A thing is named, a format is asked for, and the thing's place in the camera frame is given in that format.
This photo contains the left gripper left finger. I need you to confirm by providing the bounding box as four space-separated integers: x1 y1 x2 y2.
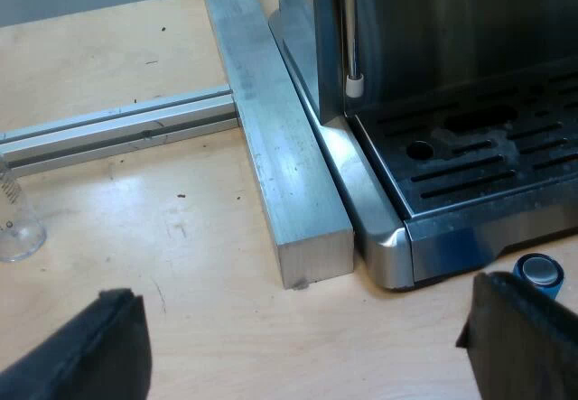
0 288 152 400

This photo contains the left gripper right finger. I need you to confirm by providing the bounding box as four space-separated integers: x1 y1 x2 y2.
455 271 578 400

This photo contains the steel espresso machine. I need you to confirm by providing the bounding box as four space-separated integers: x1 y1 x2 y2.
267 0 578 291

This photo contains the clear measuring glass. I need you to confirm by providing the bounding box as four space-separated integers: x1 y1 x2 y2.
0 154 48 264

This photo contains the metal block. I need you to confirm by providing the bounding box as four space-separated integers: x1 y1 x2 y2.
197 0 355 291

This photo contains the aluminium rail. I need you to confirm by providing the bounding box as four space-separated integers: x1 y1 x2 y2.
0 84 240 180

